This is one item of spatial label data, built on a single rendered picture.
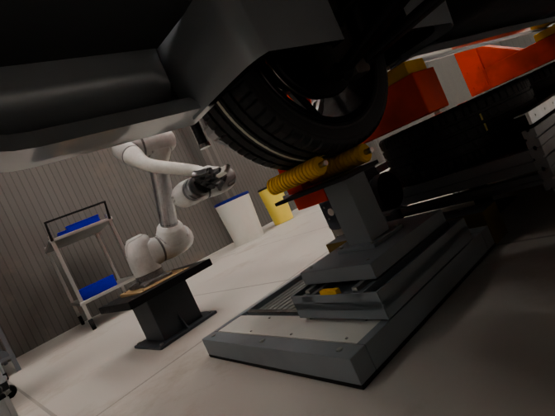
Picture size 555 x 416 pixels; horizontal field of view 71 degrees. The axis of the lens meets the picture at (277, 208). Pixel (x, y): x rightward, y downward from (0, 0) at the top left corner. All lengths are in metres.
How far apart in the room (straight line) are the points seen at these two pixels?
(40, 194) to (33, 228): 0.42
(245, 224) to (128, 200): 1.66
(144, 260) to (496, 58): 2.85
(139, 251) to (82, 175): 3.48
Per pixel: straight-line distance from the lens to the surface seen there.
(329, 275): 1.17
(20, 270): 5.27
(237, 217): 5.16
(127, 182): 5.79
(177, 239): 2.31
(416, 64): 1.64
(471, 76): 3.55
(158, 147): 2.09
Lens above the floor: 0.50
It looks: 3 degrees down
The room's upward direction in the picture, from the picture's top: 24 degrees counter-clockwise
